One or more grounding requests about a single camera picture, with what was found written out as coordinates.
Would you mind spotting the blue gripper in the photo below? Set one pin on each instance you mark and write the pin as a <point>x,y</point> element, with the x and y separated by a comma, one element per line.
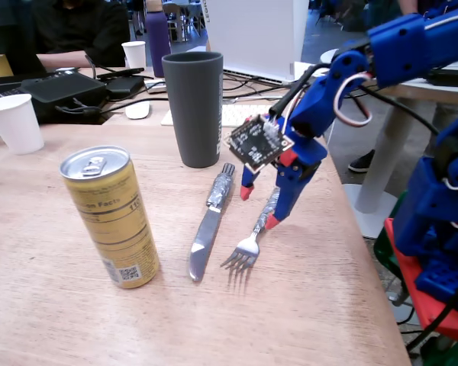
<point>290,187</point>

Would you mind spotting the bare person forearm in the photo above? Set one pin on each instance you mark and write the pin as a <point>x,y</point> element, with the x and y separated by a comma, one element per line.
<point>61,59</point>

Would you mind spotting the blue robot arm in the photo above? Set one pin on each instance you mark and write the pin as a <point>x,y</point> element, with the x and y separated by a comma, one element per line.
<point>404,49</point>

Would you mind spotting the gray glass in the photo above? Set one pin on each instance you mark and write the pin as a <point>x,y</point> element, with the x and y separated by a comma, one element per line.
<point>192,110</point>

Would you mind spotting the white keyboard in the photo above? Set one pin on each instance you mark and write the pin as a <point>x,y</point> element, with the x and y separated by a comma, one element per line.
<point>236,114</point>

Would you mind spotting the black shoe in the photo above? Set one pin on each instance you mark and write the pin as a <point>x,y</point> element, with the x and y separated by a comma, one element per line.
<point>362,163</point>

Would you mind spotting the silver adapter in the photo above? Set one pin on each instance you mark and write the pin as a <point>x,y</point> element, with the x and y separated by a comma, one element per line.
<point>156,87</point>

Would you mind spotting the white computer mouse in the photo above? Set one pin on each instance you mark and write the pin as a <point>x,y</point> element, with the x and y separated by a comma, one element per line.
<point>137,110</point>

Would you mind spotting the yellow drink can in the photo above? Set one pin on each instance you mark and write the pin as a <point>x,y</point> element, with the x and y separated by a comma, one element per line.
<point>114,221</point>

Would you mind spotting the black power brick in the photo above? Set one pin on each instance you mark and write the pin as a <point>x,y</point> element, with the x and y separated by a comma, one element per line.
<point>124,85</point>

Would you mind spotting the purple bottle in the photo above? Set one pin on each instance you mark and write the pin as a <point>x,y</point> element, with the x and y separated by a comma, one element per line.
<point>158,42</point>

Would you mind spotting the small white paper cup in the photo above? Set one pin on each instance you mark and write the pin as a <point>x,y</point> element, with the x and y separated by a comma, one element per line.
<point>135,55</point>

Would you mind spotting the black flat phone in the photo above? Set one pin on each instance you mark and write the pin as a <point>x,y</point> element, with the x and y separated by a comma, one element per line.
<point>118,73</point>

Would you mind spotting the light background chair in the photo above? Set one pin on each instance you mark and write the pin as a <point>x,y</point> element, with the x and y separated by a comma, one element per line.
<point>173,23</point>

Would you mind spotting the black ribbed case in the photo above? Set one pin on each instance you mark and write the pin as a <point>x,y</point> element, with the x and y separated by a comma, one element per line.
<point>61,89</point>

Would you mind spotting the person in black sweater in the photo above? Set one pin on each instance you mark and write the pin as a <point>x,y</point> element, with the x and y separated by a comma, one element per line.
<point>84,26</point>

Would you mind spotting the large white paper cup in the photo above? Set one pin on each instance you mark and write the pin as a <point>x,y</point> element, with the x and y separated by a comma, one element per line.
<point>15,126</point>

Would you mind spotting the red camera mount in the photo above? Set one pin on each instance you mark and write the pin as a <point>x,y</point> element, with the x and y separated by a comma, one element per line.
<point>289,158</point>

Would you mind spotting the black camera circuit board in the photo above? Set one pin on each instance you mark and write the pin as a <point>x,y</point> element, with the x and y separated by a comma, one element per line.
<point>255,143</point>

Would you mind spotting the round white pedestal table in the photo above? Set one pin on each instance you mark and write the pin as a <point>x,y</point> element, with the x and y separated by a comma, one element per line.
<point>389,152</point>

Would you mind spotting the red robot base plate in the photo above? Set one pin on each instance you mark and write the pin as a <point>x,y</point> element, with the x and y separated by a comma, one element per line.
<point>406,272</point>

